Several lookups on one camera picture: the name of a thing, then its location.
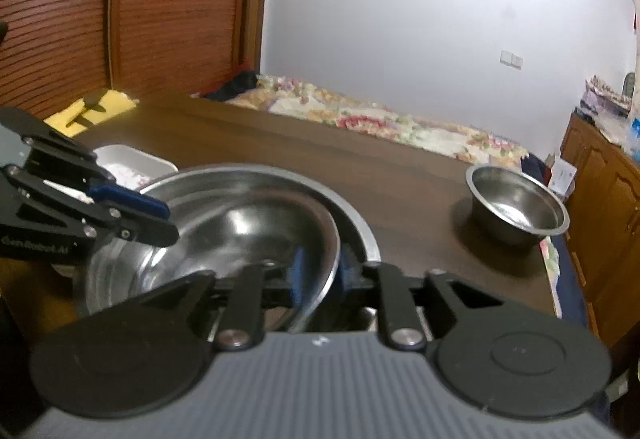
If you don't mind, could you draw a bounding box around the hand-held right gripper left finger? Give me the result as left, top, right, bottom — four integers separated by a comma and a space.
115, 246, 307, 353

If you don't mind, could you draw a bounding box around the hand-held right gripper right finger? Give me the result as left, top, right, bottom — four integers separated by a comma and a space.
339, 253, 506, 351

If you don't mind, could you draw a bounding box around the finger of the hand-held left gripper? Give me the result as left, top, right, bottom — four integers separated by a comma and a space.
4, 165, 180, 248
21, 131, 169, 221

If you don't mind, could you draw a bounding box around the medium steel bowl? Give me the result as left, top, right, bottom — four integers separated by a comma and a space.
75, 179, 343, 335

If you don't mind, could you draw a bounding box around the large steel bowl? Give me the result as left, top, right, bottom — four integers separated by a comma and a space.
74, 162, 383, 335

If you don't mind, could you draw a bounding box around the small steel bowl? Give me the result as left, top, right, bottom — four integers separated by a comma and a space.
465, 164, 571, 247

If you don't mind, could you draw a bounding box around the yellow plush toy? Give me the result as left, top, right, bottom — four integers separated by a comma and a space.
44, 89, 140, 138

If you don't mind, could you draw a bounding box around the floral blanket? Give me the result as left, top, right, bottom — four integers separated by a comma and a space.
225, 73, 562, 306

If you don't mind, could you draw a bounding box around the dark navy garment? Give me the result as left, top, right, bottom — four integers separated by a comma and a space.
202, 69, 260, 102

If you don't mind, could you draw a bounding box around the wooden louvered wardrobe door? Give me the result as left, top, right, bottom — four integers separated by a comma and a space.
0, 0, 115, 120
109, 0, 274, 98

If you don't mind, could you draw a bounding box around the white paper bag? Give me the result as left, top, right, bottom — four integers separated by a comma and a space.
549, 154, 577, 200

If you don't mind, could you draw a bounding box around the wooden cabinet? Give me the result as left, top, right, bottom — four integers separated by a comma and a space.
557, 111, 640, 360

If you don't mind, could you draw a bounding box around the pile of patterned cloths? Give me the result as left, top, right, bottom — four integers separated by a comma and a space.
575, 75, 635, 118

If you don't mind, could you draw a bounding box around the blue box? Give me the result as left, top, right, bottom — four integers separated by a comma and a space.
625, 116, 640, 156

